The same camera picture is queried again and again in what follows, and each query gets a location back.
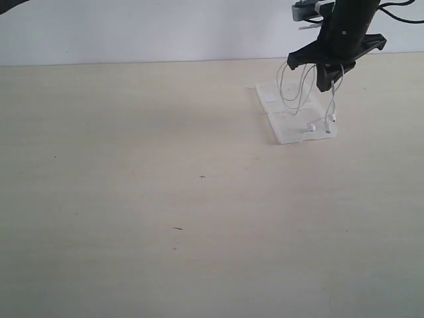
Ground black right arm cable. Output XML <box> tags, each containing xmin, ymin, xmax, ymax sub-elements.
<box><xmin>377</xmin><ymin>0</ymin><xmax>424</xmax><ymax>25</ymax></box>

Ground clear plastic storage case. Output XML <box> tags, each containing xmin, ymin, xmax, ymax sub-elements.
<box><xmin>256</xmin><ymin>82</ymin><xmax>338</xmax><ymax>144</ymax></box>

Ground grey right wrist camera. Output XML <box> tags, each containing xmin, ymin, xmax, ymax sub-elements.
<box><xmin>291</xmin><ymin>0</ymin><xmax>335</xmax><ymax>22</ymax></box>

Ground white wired earphones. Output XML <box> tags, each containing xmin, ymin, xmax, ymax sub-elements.
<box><xmin>276</xmin><ymin>61</ymin><xmax>345</xmax><ymax>134</ymax></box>

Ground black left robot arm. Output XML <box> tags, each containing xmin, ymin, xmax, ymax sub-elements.
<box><xmin>0</xmin><ymin>0</ymin><xmax>28</xmax><ymax>15</ymax></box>

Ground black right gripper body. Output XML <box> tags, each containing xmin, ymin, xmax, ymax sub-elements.
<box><xmin>315</xmin><ymin>0</ymin><xmax>387</xmax><ymax>65</ymax></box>

